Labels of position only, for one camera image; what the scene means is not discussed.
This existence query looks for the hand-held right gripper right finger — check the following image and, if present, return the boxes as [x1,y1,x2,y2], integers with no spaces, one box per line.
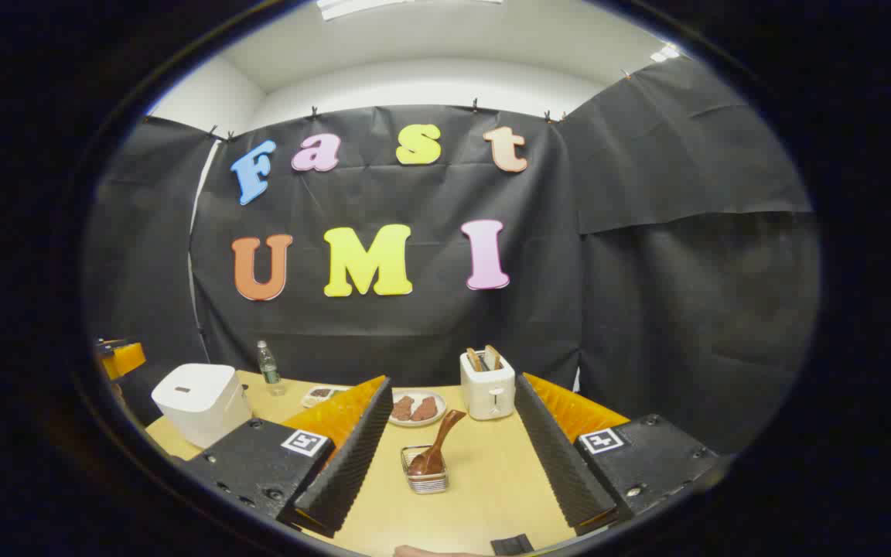
[514,371,723,537]

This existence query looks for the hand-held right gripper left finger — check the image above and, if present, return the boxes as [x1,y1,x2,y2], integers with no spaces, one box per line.
[179,375,394,540]

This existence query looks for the wire chopstick holder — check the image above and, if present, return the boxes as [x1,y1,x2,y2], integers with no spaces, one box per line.
[401,445,449,494]

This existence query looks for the white rice cooker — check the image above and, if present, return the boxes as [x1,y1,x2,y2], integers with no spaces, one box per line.
[152,363,253,449]

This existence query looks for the brown wooden spoon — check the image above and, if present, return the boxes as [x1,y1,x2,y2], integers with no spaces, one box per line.
[407,409,467,476]

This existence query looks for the white divided condiment tray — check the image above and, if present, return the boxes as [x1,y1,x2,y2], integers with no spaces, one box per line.
[301,385,350,408]

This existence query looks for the white round plate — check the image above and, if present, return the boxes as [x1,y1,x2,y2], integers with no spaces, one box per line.
[388,390,447,428]

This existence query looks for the white toaster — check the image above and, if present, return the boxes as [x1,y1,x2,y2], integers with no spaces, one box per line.
[460,352,516,421]

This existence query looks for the clear plastic water bottle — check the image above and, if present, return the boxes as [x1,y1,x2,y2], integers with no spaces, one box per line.
[257,340,285,397]

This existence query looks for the black backdrop cloth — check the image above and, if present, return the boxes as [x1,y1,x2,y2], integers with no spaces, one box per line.
[82,54,821,457]

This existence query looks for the long ceiling light panel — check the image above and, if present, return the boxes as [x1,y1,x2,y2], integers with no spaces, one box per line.
[318,0,504,21]

